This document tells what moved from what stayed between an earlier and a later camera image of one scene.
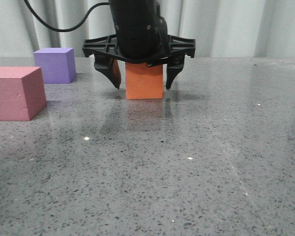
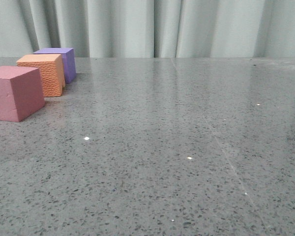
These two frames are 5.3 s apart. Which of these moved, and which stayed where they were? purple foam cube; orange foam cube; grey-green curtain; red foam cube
Moved: orange foam cube
Stayed: red foam cube; grey-green curtain; purple foam cube
